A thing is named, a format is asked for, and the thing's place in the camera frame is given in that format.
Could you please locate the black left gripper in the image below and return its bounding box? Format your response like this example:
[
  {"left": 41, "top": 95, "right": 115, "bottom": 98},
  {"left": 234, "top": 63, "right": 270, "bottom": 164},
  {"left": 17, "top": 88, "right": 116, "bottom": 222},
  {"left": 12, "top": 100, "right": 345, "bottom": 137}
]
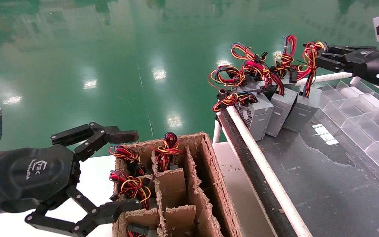
[{"left": 0, "top": 122, "right": 142, "bottom": 237}]

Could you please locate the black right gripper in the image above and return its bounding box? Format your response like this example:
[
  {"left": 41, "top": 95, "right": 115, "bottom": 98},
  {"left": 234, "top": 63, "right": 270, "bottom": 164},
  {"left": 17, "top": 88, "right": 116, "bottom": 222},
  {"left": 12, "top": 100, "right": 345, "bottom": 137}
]
[{"left": 315, "top": 43, "right": 379, "bottom": 93}]

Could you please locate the grey power supply with wires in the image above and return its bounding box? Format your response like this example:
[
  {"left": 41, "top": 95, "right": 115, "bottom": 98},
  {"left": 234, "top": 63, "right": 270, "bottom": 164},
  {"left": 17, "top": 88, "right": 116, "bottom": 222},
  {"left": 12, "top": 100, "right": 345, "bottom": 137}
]
[
  {"left": 109, "top": 170, "right": 152, "bottom": 210},
  {"left": 282, "top": 41, "right": 329, "bottom": 133},
  {"left": 273, "top": 35, "right": 303, "bottom": 90},
  {"left": 244, "top": 61, "right": 299, "bottom": 137},
  {"left": 150, "top": 132, "right": 182, "bottom": 171},
  {"left": 208, "top": 65, "right": 259, "bottom": 96},
  {"left": 108, "top": 145, "right": 147, "bottom": 176}
]

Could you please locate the white block in tray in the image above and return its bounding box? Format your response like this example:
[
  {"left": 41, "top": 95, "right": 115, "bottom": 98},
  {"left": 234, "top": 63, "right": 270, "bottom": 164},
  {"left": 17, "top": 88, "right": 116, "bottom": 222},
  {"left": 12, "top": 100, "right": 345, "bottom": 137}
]
[
  {"left": 357, "top": 94, "right": 379, "bottom": 111},
  {"left": 341, "top": 86, "right": 363, "bottom": 99}
]

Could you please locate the clear acrylic divider tray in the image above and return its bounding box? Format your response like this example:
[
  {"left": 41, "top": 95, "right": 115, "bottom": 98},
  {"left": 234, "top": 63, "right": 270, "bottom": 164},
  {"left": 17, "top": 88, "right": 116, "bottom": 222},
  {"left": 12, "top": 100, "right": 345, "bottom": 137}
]
[{"left": 315, "top": 80, "right": 379, "bottom": 185}]

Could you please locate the white paper label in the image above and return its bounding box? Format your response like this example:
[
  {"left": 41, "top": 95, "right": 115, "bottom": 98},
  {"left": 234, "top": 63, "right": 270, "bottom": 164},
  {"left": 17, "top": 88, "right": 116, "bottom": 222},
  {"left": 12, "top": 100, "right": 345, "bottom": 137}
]
[{"left": 311, "top": 123, "right": 340, "bottom": 146}]

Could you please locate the brown cardboard divider box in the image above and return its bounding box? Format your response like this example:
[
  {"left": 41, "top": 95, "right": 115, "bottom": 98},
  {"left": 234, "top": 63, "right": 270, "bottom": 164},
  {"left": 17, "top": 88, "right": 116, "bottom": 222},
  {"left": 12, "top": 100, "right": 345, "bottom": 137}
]
[{"left": 112, "top": 132, "right": 242, "bottom": 237}]

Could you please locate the grey power supply mesh fan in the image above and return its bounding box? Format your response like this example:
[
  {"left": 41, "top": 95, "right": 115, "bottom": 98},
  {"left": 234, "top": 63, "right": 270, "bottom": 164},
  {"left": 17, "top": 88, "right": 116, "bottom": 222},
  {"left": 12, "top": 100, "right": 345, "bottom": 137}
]
[{"left": 212, "top": 92, "right": 274, "bottom": 141}]

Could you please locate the black connector with wires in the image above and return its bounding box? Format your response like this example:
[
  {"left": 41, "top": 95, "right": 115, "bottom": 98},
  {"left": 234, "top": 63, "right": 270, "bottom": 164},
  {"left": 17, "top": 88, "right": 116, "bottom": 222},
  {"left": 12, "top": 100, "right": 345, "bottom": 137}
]
[{"left": 127, "top": 222, "right": 150, "bottom": 237}]

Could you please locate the red yellow wire bundle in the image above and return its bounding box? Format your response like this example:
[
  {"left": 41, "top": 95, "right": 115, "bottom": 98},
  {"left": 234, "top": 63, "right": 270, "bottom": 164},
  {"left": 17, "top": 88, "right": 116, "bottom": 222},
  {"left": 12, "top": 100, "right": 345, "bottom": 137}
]
[{"left": 231, "top": 43, "right": 269, "bottom": 65}]

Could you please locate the white frame leg pipe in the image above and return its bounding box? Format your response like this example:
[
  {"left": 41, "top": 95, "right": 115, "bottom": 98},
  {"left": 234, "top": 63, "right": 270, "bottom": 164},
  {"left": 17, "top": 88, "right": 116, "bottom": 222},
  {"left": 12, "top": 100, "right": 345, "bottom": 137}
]
[{"left": 213, "top": 118, "right": 222, "bottom": 144}]

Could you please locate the long white frame pipe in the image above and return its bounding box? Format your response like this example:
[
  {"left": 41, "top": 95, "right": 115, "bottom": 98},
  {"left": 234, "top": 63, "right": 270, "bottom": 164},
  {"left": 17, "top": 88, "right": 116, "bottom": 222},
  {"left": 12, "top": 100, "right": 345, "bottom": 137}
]
[{"left": 225, "top": 105, "right": 312, "bottom": 237}]

